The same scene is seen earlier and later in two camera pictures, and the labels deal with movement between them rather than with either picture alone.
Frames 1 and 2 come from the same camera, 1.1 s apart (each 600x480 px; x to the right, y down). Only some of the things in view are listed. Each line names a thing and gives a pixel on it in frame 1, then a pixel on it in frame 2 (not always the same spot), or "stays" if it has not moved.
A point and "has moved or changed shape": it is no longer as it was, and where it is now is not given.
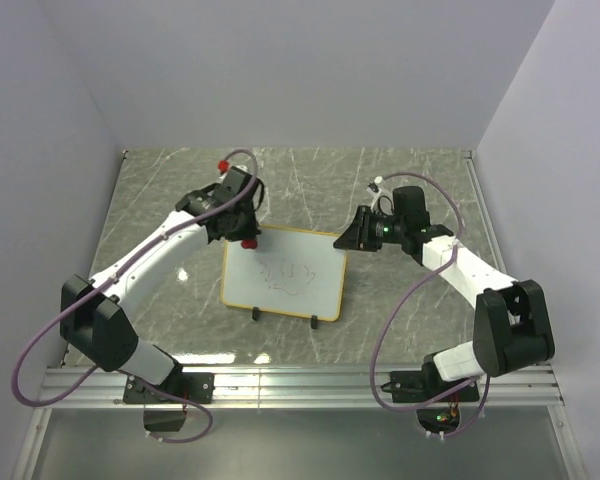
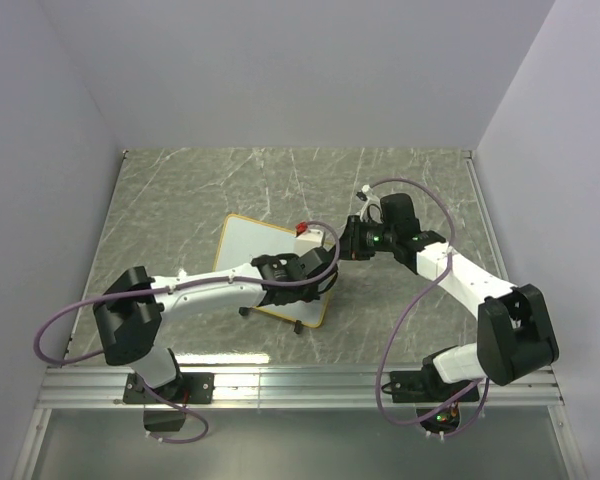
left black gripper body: (247, 225) → (307, 294)
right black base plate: (423, 386) stays
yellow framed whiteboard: (291, 271) has moved or changed shape
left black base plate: (194, 387) stays
